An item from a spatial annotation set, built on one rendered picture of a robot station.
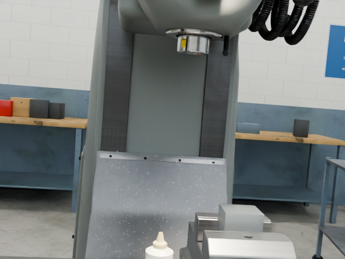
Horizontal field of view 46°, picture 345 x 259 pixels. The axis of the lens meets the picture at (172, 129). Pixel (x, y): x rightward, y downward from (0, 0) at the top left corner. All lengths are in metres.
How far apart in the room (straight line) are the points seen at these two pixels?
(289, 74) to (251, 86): 0.49
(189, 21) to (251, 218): 0.30
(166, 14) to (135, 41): 0.44
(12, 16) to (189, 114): 4.19
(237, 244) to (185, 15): 0.32
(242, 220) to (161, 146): 0.41
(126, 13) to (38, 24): 4.27
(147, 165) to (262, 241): 0.45
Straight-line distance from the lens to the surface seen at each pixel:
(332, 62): 5.42
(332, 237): 3.17
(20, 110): 4.46
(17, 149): 5.02
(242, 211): 0.64
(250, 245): 0.60
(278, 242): 0.62
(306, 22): 0.90
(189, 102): 0.99
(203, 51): 0.60
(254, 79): 5.04
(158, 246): 0.60
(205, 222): 0.68
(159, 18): 0.57
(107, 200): 0.96
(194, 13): 0.54
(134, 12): 0.73
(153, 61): 0.99
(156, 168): 0.98
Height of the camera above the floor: 1.21
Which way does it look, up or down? 5 degrees down
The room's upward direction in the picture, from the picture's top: 4 degrees clockwise
